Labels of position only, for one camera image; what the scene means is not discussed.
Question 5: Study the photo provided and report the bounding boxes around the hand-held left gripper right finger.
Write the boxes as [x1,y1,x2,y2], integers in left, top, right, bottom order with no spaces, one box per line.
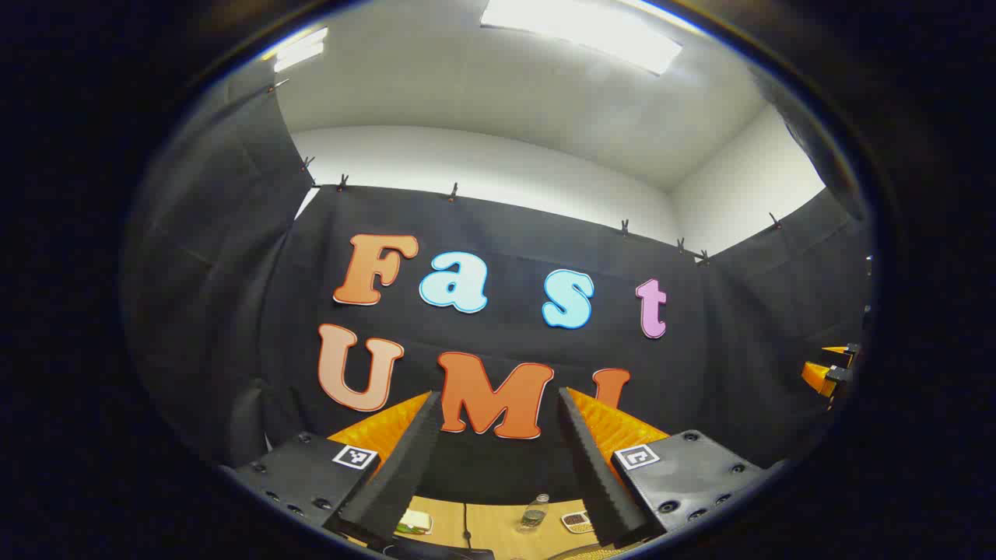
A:
[556,386,780,549]

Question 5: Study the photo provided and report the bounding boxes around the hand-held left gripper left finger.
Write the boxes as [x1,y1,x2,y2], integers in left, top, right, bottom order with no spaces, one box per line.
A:
[232,391,443,549]

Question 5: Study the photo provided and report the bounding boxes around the black induction cooktop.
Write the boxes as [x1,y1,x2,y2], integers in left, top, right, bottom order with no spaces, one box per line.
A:
[380,543,496,560]

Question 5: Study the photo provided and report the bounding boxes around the clear plastic water bottle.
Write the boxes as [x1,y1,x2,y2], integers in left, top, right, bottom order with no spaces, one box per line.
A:
[517,492,551,534]

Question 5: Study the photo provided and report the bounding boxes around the black backdrop cloth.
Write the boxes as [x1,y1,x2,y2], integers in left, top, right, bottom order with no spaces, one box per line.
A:
[121,78,876,506]

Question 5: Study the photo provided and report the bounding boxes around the large ceiling light panel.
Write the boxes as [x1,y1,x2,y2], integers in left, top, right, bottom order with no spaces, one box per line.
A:
[480,0,683,76]

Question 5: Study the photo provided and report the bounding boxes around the small ceiling light panel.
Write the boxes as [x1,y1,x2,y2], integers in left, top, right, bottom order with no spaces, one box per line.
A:
[272,27,329,73]

